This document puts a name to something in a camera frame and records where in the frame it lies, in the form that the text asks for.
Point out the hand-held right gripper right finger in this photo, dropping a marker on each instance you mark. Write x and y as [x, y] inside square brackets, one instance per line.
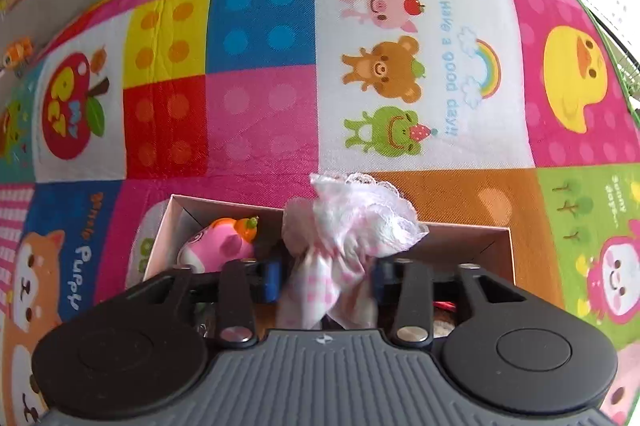
[382, 278]

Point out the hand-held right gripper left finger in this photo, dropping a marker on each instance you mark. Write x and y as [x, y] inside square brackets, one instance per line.
[272, 280]

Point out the pink white lace cloth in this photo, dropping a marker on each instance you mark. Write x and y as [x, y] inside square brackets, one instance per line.
[345, 231]

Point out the cardboard box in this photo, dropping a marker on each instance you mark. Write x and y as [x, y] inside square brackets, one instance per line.
[465, 241]

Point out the pink pig toy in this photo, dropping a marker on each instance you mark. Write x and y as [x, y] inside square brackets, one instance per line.
[220, 243]

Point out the colourful printed play mat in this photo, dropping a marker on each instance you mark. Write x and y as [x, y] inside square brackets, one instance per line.
[260, 121]

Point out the orange fish plush toy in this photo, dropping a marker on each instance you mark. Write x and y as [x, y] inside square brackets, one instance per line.
[17, 54]

